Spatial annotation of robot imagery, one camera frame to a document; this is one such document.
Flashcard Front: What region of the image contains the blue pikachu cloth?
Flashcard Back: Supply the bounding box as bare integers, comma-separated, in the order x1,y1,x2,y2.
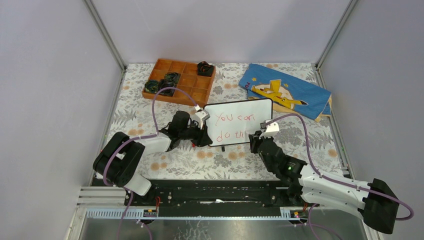
238,63,332,122

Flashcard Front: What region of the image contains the aluminium frame post right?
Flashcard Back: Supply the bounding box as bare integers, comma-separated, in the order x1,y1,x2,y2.
315,0,359,69

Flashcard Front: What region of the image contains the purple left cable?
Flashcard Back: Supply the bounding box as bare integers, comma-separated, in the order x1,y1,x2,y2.
102,86,201,240

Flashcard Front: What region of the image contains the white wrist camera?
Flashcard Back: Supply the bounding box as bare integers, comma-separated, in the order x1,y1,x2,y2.
259,120,280,138
191,105,210,130

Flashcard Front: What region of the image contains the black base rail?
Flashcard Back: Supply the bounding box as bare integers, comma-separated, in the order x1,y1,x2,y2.
121,179,305,218

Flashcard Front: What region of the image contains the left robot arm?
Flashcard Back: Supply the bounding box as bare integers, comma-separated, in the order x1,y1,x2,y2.
92,109,212,206

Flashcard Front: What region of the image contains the aluminium frame post left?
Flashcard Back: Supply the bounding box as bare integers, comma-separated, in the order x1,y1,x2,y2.
82,0,127,71

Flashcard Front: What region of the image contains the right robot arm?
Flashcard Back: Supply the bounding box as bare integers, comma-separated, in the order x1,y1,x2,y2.
248,130,399,234

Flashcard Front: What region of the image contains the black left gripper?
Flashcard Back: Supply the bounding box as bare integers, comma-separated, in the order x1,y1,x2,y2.
179,120,213,148

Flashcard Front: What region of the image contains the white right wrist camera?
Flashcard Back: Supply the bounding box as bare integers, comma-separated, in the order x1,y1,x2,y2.
259,120,280,138

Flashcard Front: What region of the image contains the white whiteboard black frame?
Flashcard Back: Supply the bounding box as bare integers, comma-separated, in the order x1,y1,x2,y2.
204,98,273,147

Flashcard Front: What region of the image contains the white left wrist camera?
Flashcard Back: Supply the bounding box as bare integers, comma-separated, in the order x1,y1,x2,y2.
191,105,210,130

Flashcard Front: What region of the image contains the wooden compartment tray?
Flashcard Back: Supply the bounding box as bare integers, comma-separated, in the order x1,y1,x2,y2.
142,58,216,107

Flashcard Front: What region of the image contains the aluminium frame post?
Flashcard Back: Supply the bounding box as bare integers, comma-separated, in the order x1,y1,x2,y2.
82,0,127,71
315,0,359,69

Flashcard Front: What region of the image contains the black cable coil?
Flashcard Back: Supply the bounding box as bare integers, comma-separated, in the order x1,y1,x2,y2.
144,80,161,95
164,72,181,86
157,80,176,98
197,61,215,78

